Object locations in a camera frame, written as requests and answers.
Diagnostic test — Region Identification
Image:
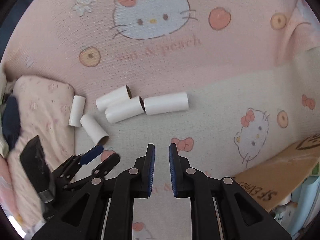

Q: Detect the pink flower pattern pillow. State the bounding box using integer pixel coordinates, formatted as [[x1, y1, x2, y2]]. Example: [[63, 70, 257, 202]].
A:
[[6, 75, 75, 230]]

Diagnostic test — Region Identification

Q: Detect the dark blue cloth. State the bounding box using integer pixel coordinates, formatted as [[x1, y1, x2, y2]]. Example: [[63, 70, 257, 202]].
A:
[[2, 96, 22, 150]]

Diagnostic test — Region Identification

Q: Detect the cardboard box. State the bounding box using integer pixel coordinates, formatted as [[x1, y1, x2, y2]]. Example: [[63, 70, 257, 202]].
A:
[[231, 134, 320, 213]]

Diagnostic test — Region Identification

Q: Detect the white paper tube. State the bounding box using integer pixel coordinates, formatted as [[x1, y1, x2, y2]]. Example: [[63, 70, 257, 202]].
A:
[[144, 92, 189, 116], [80, 114, 110, 145], [96, 85, 132, 112], [105, 96, 145, 124], [68, 95, 86, 127]]

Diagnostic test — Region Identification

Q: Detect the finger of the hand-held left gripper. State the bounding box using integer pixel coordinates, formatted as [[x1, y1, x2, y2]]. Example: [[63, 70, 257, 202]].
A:
[[51, 145, 104, 183], [62, 152, 121, 191]]

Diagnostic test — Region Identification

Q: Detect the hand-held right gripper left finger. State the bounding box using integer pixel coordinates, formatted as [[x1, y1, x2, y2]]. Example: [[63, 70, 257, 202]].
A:
[[31, 144, 155, 240]]

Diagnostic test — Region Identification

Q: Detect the light blue plastic container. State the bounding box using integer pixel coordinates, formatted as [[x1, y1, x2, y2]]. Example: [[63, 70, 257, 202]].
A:
[[287, 174, 319, 238]]

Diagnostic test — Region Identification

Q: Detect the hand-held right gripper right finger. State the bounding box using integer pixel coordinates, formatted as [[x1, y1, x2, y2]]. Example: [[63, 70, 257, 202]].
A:
[[169, 143, 292, 240]]

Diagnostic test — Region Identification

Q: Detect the pink cat printed blanket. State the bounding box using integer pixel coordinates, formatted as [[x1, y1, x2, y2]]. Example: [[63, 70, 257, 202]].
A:
[[0, 0, 320, 240]]

